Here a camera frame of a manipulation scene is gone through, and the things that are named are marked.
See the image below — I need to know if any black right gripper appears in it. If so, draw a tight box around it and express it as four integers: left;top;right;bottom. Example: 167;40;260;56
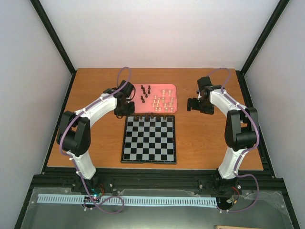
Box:
187;98;214;115

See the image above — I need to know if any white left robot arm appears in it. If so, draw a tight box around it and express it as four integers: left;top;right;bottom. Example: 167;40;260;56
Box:
56;85;135;192

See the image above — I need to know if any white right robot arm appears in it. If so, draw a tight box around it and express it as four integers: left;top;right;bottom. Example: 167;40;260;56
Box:
187;85;259;179

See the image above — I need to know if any black white chess board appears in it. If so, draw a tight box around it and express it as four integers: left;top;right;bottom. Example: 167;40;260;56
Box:
121;115;177;165

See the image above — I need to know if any pink plastic tray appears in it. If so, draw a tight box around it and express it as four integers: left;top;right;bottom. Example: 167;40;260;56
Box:
131;83;178;114

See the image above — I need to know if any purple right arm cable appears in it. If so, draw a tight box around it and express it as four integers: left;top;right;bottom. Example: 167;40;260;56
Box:
211;68;260;213

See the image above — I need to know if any light blue cable duct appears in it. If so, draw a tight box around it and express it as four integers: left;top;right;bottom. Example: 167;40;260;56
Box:
37;194;217;208

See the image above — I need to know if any black aluminium frame base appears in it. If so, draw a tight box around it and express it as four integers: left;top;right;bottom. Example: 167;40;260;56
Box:
15;167;300;229

